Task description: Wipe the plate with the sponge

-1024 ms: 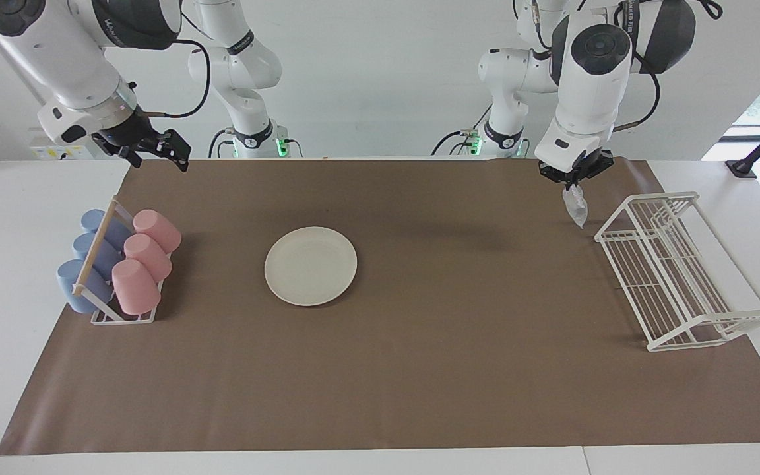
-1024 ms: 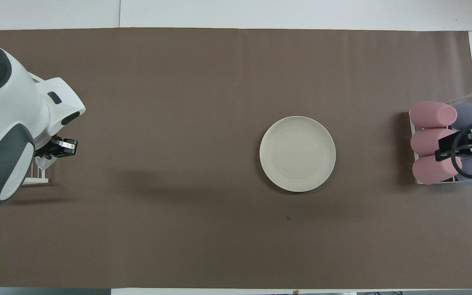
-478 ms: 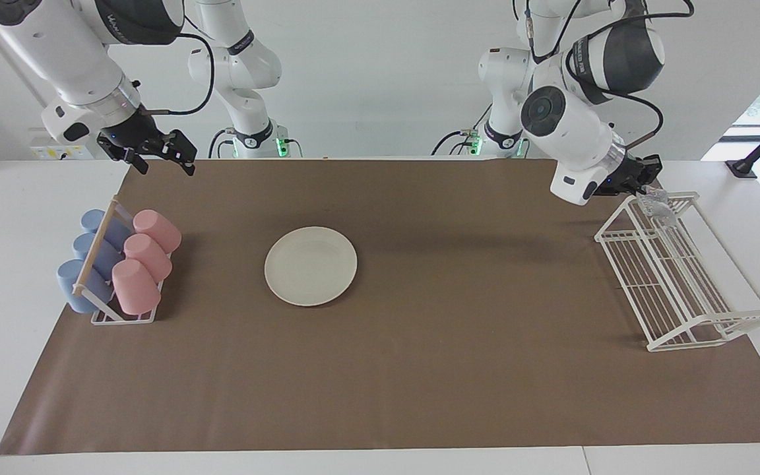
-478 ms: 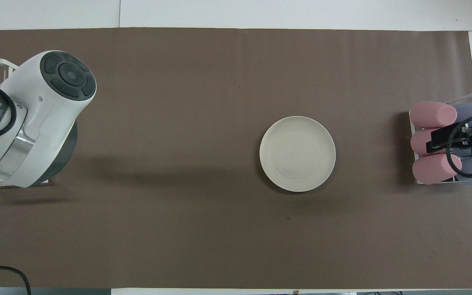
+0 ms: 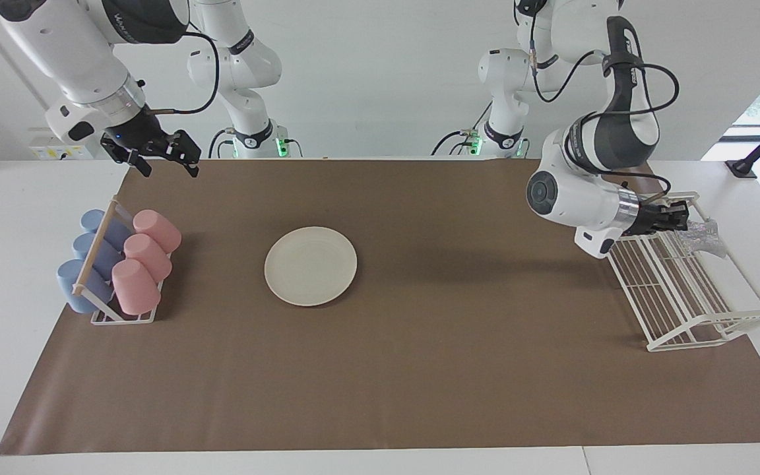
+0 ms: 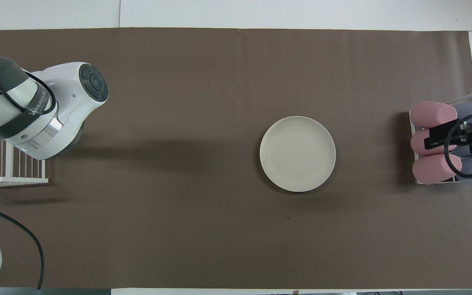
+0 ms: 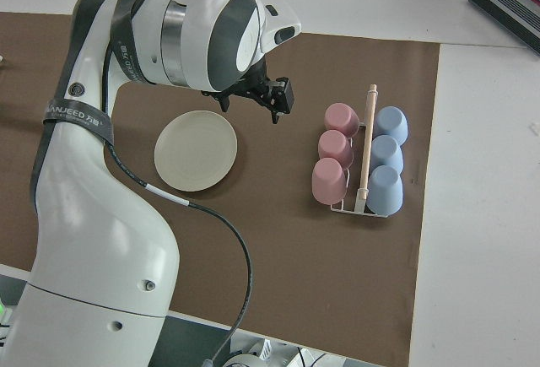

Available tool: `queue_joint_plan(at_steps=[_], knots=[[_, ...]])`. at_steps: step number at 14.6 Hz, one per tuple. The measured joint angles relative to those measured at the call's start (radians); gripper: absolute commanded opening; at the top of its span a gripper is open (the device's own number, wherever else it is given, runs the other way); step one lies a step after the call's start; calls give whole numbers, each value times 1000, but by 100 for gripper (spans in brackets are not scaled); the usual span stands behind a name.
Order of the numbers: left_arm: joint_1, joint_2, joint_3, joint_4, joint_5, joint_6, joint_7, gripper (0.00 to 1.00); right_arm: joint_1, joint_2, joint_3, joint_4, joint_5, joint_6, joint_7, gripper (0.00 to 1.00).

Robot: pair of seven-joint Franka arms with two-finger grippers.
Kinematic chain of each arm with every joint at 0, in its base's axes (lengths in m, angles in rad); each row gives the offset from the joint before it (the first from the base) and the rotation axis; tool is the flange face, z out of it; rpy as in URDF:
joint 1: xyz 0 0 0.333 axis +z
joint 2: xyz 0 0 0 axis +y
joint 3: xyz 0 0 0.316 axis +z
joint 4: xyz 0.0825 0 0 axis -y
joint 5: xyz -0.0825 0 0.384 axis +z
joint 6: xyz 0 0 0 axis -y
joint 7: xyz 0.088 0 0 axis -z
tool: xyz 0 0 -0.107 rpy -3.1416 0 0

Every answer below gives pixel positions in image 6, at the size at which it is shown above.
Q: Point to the brown paper table mat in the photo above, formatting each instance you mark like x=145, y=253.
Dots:
x=178, y=102

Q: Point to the round cream plate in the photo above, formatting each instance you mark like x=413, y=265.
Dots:
x=297, y=154

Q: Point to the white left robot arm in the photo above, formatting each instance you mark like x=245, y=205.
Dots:
x=68, y=106

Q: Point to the pink plastic cup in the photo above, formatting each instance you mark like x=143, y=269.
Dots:
x=418, y=143
x=432, y=114
x=432, y=170

